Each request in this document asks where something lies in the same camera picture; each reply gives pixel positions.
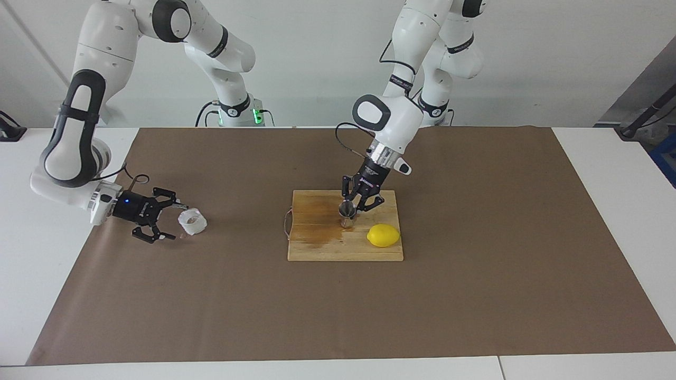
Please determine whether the brown paper table mat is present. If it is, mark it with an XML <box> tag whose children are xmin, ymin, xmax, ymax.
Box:
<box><xmin>26</xmin><ymin>126</ymin><xmax>676</xmax><ymax>366</ymax></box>

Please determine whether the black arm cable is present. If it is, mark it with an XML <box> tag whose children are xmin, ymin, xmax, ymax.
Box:
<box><xmin>98</xmin><ymin>164</ymin><xmax>150</xmax><ymax>191</ymax></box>
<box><xmin>335</xmin><ymin>40</ymin><xmax>419</xmax><ymax>160</ymax></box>

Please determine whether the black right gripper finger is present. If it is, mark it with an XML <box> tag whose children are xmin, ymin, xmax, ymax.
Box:
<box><xmin>152</xmin><ymin>187</ymin><xmax>189</xmax><ymax>211</ymax></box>
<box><xmin>132</xmin><ymin>224</ymin><xmax>177</xmax><ymax>245</ymax></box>

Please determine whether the steel double jigger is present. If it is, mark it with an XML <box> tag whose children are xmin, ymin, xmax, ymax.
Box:
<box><xmin>338</xmin><ymin>199</ymin><xmax>358</xmax><ymax>229</ymax></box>

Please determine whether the yellow lemon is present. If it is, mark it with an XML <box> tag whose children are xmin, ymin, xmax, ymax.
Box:
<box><xmin>367</xmin><ymin>223</ymin><xmax>401</xmax><ymax>248</ymax></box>

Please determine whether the black object at table edge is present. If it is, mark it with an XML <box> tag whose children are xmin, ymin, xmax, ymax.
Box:
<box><xmin>0</xmin><ymin>111</ymin><xmax>27</xmax><ymax>142</ymax></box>

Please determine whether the black pole stand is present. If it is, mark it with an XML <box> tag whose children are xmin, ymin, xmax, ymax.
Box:
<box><xmin>618</xmin><ymin>84</ymin><xmax>676</xmax><ymax>140</ymax></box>

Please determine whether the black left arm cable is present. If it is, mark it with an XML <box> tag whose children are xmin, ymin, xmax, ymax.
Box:
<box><xmin>335</xmin><ymin>40</ymin><xmax>419</xmax><ymax>160</ymax></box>

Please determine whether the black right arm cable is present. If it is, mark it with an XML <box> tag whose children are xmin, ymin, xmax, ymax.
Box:
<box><xmin>98</xmin><ymin>164</ymin><xmax>150</xmax><ymax>191</ymax></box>

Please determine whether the blue box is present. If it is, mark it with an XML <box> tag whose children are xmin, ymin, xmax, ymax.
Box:
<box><xmin>650</xmin><ymin>132</ymin><xmax>676</xmax><ymax>188</ymax></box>

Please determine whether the small clear glass cup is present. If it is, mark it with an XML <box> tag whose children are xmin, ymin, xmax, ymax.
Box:
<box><xmin>177</xmin><ymin>208</ymin><xmax>208</xmax><ymax>236</ymax></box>

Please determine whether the wooden cutting board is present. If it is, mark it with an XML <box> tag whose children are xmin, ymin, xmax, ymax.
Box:
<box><xmin>284</xmin><ymin>190</ymin><xmax>405</xmax><ymax>262</ymax></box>

